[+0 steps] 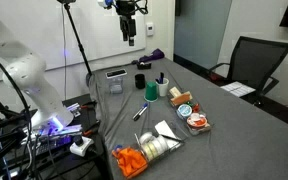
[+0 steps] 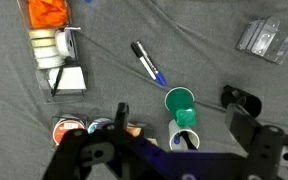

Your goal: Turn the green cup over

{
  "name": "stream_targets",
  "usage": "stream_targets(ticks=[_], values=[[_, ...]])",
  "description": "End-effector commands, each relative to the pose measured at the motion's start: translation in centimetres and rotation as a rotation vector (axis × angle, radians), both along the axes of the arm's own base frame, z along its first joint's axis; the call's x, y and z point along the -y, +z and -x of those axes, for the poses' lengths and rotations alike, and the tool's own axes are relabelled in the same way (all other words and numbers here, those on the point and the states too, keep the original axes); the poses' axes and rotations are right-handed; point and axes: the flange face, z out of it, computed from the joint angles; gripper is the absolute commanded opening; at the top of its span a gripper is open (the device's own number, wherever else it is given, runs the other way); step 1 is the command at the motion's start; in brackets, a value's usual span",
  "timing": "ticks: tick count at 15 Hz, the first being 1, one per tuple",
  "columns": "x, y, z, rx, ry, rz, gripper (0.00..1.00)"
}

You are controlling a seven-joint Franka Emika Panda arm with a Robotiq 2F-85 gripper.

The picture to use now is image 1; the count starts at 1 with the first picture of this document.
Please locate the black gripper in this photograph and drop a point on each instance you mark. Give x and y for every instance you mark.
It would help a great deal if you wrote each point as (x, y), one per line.
(126, 9)

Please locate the green plastic cup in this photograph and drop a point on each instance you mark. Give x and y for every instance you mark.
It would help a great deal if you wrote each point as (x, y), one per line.
(151, 92)

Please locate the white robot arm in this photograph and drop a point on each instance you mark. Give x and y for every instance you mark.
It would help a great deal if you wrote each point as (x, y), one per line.
(25, 72)

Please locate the white paper cup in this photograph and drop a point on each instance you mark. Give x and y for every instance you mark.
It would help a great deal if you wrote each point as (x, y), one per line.
(163, 88)

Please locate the purple folded umbrella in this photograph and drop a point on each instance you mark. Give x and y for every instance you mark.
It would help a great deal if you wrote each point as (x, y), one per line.
(155, 55)

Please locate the black white tablet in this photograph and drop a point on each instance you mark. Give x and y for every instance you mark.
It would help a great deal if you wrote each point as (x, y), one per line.
(116, 73)

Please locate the black mug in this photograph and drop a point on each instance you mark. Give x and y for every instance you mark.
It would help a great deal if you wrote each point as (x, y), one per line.
(140, 81)

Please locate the clear plastic box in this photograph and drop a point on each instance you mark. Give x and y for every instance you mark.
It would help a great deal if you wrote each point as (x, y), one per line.
(116, 85)

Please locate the blue black marker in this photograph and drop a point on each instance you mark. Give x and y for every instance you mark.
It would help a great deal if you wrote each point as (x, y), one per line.
(138, 114)

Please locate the white paper sheet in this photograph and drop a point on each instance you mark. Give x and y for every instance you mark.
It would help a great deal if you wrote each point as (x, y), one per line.
(163, 128)

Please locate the clear tray with snacks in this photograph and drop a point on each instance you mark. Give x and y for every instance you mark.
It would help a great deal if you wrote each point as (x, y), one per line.
(196, 108)

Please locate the grey tablecloth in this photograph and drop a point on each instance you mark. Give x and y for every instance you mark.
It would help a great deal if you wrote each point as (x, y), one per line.
(240, 141)

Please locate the orange lidded round container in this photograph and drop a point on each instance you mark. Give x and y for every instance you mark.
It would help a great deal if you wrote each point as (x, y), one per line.
(195, 120)

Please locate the white emergency stop button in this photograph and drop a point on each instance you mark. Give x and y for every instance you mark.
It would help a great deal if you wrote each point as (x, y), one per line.
(80, 145)

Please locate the papers on chair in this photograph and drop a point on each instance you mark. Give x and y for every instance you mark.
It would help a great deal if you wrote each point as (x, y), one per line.
(238, 89)

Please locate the orange cloth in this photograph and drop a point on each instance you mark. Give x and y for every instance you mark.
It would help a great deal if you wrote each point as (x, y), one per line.
(131, 161)

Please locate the black office chair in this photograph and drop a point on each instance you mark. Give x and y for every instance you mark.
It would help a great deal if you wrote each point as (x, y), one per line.
(253, 61)

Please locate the white wall thermostat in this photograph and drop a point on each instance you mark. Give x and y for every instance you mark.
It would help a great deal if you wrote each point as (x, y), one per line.
(150, 29)

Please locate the black camera tripod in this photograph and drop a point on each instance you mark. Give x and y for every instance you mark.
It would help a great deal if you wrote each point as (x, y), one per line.
(66, 4)

